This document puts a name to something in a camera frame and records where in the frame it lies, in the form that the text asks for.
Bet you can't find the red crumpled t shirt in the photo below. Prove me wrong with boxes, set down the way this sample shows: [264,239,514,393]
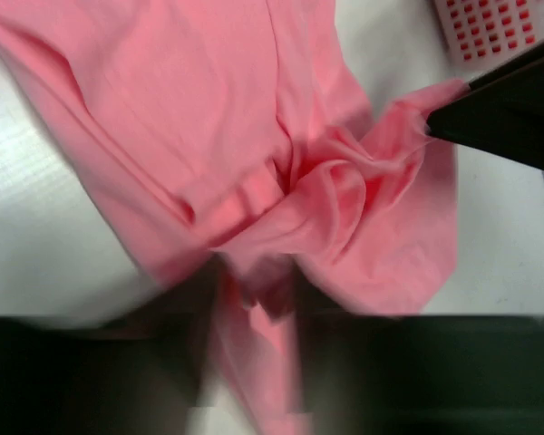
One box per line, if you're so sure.
[435,0,539,65]

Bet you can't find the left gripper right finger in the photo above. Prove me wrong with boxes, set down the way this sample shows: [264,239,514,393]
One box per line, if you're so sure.
[293,270,544,434]

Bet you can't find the white plastic basket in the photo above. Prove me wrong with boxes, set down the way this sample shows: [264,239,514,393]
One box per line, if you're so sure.
[432,0,544,77]

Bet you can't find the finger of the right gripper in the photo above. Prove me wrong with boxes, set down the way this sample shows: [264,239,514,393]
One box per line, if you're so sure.
[427,40,544,170]

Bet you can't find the pink t shirt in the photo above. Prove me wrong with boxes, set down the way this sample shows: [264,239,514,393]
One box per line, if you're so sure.
[0,1,466,434]

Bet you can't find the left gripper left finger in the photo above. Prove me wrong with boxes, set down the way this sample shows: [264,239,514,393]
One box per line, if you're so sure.
[0,262,221,434]

